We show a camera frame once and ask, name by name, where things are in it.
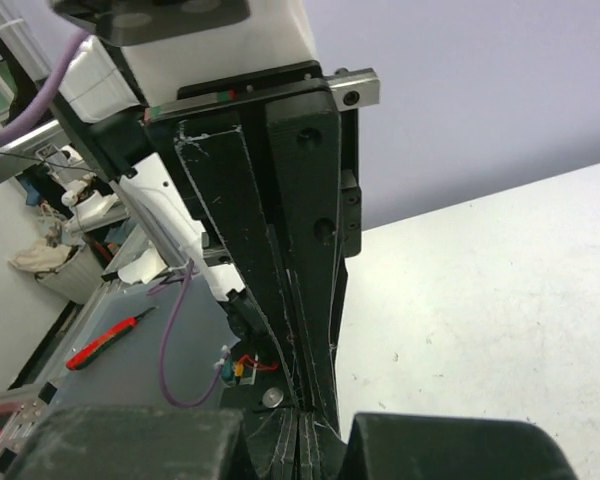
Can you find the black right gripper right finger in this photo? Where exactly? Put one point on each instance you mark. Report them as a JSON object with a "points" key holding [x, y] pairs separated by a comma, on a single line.
{"points": [[389, 446]]}

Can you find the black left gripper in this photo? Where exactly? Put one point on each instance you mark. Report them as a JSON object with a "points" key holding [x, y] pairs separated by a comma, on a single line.
{"points": [[215, 138]]}

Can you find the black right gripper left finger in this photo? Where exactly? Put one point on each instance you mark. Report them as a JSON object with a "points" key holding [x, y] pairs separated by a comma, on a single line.
{"points": [[134, 443]]}

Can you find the grey waste bin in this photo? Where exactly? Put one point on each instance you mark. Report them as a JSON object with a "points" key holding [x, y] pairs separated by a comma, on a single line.
{"points": [[72, 271]]}

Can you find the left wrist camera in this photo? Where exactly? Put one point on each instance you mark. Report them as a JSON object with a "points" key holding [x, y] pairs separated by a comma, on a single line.
{"points": [[180, 30]]}

